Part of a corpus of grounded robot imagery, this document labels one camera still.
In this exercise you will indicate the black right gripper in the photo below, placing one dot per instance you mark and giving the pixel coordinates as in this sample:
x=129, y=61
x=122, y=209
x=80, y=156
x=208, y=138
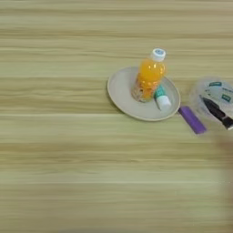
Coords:
x=229, y=123

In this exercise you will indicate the orange juice bottle white cap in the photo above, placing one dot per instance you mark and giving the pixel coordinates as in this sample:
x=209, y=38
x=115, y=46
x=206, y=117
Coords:
x=149, y=75

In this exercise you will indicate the green white glue stick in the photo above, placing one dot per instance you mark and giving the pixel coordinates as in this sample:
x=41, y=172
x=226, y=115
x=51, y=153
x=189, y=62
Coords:
x=163, y=100

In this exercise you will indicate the clear tape roll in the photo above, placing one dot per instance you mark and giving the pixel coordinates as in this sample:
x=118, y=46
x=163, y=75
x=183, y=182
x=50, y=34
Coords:
x=217, y=88

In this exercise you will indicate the beige round plate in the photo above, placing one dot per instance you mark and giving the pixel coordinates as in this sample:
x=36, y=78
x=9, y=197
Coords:
x=124, y=91

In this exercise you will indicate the purple rectangular block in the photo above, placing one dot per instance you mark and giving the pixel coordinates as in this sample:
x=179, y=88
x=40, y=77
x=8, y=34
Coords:
x=192, y=120

